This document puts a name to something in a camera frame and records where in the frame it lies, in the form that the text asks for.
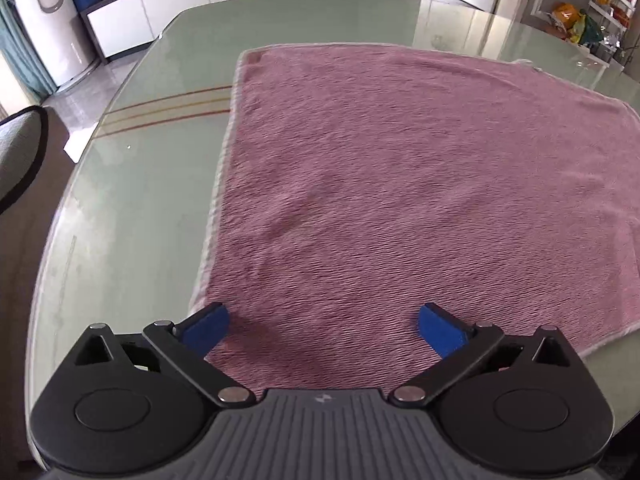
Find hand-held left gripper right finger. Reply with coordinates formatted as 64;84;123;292
388;302;584;408

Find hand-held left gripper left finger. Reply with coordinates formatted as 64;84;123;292
72;302;257;409

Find pink towel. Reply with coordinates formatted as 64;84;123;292
189;42;640;397

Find dark chair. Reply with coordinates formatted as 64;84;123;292
0;105;77;217

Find teal curtain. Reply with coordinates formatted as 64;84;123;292
0;0;57;107

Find pile of colourful bags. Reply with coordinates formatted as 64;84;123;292
547;2;604;45

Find white tower air conditioner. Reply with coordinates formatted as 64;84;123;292
5;0;101;89

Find white storage rack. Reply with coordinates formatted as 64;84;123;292
587;0;640;63

